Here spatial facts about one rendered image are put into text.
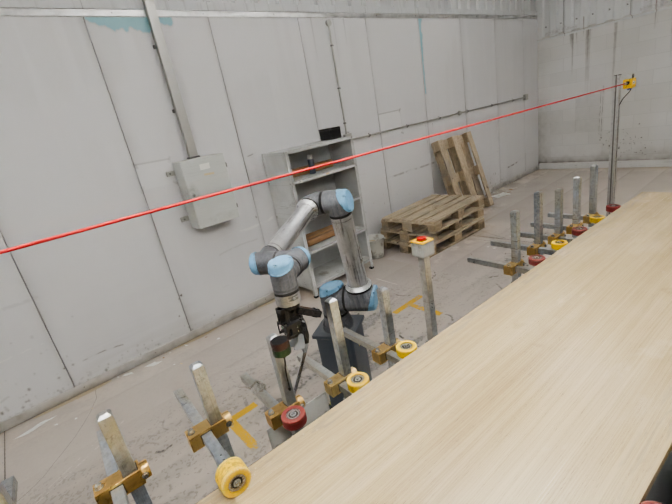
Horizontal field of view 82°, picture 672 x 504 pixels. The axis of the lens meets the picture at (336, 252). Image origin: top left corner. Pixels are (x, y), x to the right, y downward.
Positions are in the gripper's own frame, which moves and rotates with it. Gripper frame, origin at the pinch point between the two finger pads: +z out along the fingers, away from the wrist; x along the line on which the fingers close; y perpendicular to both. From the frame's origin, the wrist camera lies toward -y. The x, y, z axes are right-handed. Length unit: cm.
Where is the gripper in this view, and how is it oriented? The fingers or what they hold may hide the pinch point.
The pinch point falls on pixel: (305, 348)
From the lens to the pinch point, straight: 152.3
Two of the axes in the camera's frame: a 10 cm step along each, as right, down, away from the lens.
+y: -7.8, 3.2, -5.4
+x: 6.0, 1.5, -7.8
